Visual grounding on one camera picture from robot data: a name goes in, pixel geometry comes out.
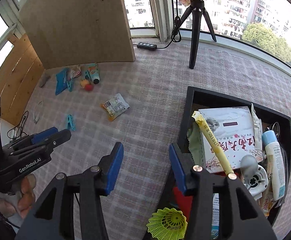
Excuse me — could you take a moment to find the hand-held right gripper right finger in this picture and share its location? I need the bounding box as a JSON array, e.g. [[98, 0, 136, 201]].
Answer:
[[169, 144, 277, 240]]

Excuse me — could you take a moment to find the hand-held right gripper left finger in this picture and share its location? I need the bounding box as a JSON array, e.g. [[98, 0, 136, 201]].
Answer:
[[16, 142, 124, 240]]

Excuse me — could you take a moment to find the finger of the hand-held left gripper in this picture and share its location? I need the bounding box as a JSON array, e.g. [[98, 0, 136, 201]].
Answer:
[[9, 129, 72, 157], [3, 127, 59, 151]]

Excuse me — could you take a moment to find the long yellow straw packet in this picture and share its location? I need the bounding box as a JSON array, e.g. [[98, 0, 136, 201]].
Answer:
[[192, 111, 234, 176]]

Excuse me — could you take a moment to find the white mini fan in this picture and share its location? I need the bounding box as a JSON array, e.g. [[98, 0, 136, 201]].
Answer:
[[240, 154, 269, 197]]

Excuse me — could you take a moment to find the black tray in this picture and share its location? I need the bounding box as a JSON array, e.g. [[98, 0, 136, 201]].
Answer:
[[158, 86, 291, 240]]

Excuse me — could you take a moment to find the pale lotion bottle blue cap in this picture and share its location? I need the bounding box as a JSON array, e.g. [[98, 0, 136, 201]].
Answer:
[[262, 130, 286, 201]]

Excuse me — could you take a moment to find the person's left hand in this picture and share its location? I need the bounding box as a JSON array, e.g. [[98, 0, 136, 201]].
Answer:
[[0, 174, 36, 218]]

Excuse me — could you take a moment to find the pale green cloth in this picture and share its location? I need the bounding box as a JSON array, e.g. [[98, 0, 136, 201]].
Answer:
[[187, 127, 203, 167]]

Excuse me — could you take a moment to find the red packet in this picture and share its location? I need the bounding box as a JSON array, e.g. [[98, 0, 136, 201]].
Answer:
[[173, 187, 193, 209]]

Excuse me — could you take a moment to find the grey metal clip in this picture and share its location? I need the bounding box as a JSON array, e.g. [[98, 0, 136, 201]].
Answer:
[[40, 74, 51, 88]]

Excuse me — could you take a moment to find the yellow-green shuttlecock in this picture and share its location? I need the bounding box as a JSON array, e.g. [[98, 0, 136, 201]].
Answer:
[[147, 207, 188, 240]]

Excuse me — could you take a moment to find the blue packet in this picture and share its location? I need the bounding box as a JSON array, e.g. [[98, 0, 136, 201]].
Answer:
[[55, 67, 70, 95]]

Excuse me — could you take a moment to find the yellow red cartoon toy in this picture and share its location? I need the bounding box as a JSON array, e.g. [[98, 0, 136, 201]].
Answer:
[[80, 79, 94, 92]]

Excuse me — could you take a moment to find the pine plank panel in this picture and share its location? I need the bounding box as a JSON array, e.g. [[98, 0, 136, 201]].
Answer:
[[0, 34, 45, 125]]

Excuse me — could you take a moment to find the orange white food sachet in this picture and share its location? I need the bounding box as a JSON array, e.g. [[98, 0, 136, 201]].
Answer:
[[101, 93, 130, 122]]

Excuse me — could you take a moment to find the white floral box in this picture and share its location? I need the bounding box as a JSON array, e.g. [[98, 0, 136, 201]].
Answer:
[[198, 106, 264, 174]]

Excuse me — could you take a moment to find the teal hand cream tube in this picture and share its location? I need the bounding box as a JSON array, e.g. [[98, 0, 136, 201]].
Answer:
[[88, 63, 101, 84]]

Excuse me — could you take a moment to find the light wooden board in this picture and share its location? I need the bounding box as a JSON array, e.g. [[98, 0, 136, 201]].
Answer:
[[19, 0, 136, 70]]

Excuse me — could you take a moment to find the black inline remote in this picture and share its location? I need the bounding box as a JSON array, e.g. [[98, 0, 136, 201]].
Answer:
[[137, 42, 158, 50]]

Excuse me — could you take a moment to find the black tripod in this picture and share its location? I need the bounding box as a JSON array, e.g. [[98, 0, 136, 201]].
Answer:
[[179, 0, 217, 70]]

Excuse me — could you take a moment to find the thin white cable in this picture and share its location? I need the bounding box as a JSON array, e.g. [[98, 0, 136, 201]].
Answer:
[[33, 100, 44, 124]]

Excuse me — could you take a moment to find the thin black cable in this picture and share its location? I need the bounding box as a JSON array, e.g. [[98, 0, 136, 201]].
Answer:
[[8, 111, 28, 140]]

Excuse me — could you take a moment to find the black ring light cable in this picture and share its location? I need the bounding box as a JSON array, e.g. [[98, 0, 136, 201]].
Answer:
[[157, 0, 182, 50]]

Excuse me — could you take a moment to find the white window frame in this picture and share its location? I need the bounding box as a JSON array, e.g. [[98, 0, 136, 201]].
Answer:
[[0, 0, 291, 80]]

